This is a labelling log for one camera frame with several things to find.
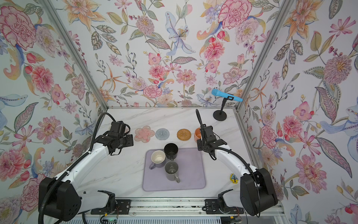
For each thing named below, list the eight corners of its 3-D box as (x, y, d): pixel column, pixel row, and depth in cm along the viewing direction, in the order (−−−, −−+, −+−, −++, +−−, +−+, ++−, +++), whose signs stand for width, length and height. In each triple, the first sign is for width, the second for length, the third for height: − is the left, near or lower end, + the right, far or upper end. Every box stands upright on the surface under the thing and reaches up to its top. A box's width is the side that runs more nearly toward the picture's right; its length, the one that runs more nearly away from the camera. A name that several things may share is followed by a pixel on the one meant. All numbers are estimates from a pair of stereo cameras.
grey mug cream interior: (151, 171, 88) (149, 166, 81) (153, 155, 94) (151, 150, 88) (165, 171, 88) (164, 166, 81) (166, 155, 94) (165, 150, 88)
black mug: (162, 156, 94) (161, 149, 87) (170, 147, 98) (169, 140, 91) (172, 164, 90) (172, 157, 83) (180, 154, 94) (180, 148, 87)
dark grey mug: (165, 184, 83) (163, 178, 74) (166, 167, 89) (165, 160, 81) (179, 184, 83) (179, 178, 75) (179, 167, 89) (179, 160, 81)
